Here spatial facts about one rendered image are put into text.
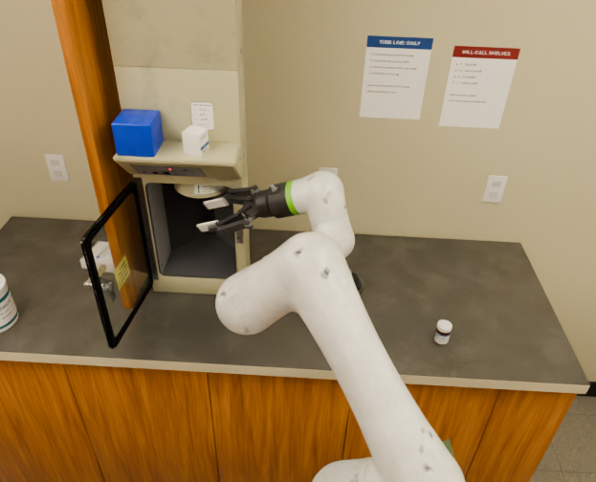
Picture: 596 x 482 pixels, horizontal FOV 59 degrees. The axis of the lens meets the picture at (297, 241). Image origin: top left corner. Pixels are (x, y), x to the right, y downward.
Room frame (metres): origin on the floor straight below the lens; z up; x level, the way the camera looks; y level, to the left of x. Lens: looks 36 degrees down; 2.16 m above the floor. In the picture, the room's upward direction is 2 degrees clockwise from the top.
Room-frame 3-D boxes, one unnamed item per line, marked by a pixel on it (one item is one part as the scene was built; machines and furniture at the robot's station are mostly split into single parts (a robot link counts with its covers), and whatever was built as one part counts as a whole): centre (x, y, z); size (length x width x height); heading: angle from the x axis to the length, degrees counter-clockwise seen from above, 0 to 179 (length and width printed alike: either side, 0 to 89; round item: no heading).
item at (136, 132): (1.28, 0.43, 1.56); 0.10 x 0.10 x 0.09; 88
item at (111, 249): (1.17, 0.50, 1.19); 0.30 x 0.01 x 0.40; 171
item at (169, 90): (1.46, 0.32, 1.33); 0.32 x 0.25 x 0.77; 88
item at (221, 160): (1.28, 0.33, 1.46); 0.32 x 0.11 x 0.10; 88
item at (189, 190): (1.43, 0.30, 1.34); 0.18 x 0.18 x 0.05
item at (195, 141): (1.27, 0.28, 1.54); 0.05 x 0.05 x 0.06; 74
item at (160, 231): (1.46, 0.32, 1.19); 0.26 x 0.24 x 0.35; 88
